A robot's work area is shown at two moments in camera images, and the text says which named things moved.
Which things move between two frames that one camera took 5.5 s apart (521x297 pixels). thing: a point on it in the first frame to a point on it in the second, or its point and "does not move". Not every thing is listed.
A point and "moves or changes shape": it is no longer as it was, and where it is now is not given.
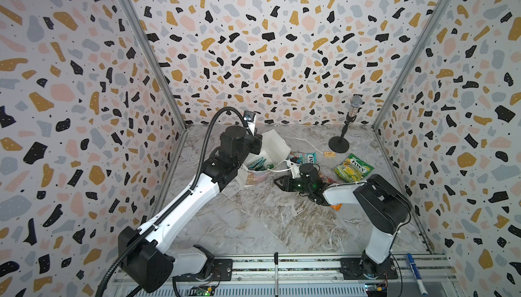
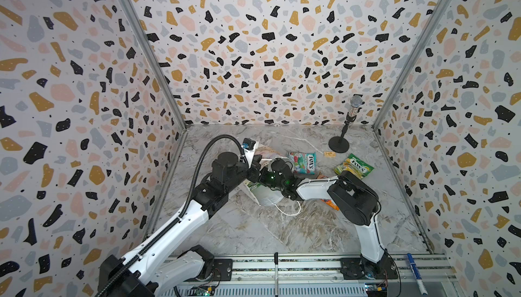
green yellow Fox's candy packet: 353,169 does not move
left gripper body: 252,146 to 252,171
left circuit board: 201,290 does not move
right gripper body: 293,179 to 268,176
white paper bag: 275,150 moves or changes shape
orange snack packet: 336,206 does not move
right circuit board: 379,289 does not move
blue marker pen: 416,274 does not move
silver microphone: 355,102 does not move
